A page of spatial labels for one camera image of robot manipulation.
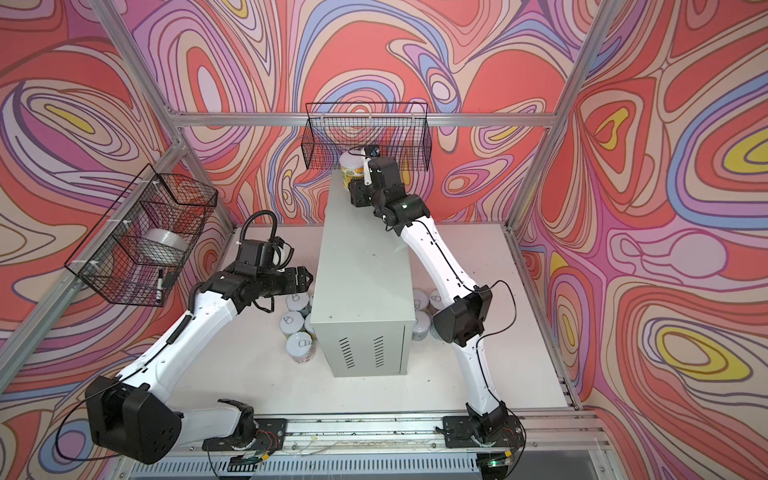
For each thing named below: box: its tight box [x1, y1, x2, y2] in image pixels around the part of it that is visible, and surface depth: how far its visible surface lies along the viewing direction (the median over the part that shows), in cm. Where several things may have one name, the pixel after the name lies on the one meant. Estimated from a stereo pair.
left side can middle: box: [279, 311, 304, 335], surface depth 89 cm
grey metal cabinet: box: [310, 170, 416, 378], surface depth 69 cm
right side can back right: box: [429, 289, 445, 310], surface depth 58 cm
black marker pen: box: [156, 269, 163, 302], surface depth 73 cm
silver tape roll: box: [143, 228, 189, 256], surface depth 73 cm
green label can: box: [339, 150, 365, 191], surface depth 78 cm
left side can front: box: [286, 332, 316, 364], surface depth 85 cm
